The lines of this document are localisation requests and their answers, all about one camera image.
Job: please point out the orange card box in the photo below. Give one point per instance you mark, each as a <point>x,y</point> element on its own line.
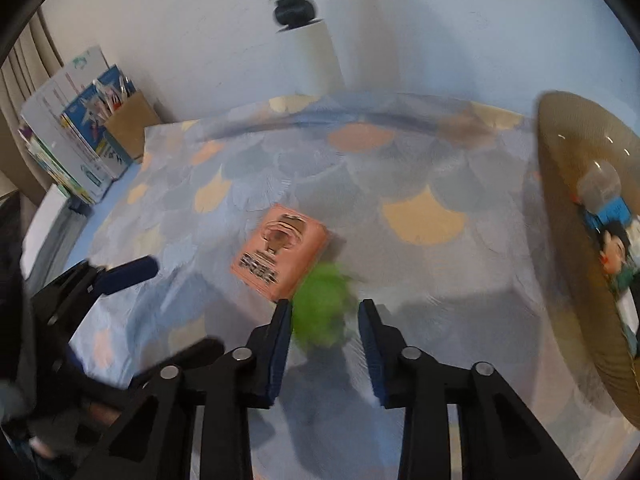
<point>280,252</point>

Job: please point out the stack of picture books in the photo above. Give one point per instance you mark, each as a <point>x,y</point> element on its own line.
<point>75,130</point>

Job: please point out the blue patterned tablecloth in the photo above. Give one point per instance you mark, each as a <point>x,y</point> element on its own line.
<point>450,285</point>

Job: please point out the brown cardboard box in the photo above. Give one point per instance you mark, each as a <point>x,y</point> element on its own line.
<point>132,125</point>

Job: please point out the beige curtain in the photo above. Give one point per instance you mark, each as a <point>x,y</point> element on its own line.
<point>25,85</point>

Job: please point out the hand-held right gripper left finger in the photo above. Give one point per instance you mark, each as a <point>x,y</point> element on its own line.
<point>282,346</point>

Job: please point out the black device on pole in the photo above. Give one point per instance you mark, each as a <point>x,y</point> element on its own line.
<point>294,11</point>

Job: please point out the white pole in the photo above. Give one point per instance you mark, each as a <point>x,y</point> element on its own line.
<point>307,50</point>

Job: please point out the white grey object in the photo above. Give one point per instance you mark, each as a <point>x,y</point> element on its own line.
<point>50,230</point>

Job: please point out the green fuzzy toy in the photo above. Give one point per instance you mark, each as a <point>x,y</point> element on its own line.
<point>322,310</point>

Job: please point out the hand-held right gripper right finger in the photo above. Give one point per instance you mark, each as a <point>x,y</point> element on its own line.
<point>370,356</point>

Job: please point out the person's left hand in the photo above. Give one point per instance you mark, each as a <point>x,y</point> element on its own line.
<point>97,414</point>

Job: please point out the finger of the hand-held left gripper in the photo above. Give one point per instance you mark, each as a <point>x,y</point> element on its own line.
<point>195,354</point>
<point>130,271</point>

